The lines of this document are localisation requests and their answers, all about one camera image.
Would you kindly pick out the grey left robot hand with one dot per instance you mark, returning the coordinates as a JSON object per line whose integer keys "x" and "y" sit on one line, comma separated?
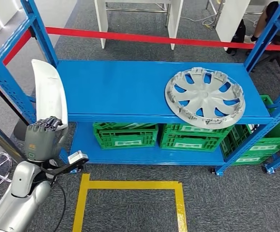
{"x": 41, "y": 144}

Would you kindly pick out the white curved plastic car part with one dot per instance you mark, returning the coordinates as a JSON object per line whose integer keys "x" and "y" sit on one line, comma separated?
{"x": 48, "y": 93}

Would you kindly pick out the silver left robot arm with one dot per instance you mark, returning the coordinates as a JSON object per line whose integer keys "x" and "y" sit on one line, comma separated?
{"x": 17, "y": 208}

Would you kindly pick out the blue metal shelf rack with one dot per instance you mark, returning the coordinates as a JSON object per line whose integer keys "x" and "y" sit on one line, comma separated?
{"x": 130, "y": 86}

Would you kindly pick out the red barrier belt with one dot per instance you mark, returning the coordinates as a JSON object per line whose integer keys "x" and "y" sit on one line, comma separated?
{"x": 9, "y": 54}
{"x": 130, "y": 36}

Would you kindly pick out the white display block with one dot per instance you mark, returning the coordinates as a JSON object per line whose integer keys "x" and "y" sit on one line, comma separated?
{"x": 0, "y": 12}

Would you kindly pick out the white table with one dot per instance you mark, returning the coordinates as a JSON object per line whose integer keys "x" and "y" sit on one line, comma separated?
{"x": 101, "y": 19}
{"x": 229, "y": 19}

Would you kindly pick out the grey plastic wheel hubcap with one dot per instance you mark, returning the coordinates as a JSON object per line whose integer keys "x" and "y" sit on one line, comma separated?
{"x": 204, "y": 96}

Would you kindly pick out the black bag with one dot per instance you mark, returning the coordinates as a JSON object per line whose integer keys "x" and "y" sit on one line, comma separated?
{"x": 238, "y": 35}

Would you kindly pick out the person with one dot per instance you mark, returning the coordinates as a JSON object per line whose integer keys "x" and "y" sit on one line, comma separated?
{"x": 262, "y": 22}

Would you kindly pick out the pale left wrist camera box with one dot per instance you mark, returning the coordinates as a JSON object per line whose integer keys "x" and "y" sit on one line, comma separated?
{"x": 78, "y": 157}

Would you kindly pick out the chrome stanchion post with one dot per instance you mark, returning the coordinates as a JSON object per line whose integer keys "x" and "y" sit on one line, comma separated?
{"x": 2, "y": 137}

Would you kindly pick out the black stanchion post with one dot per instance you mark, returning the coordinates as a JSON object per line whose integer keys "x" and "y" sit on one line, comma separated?
{"x": 9, "y": 104}

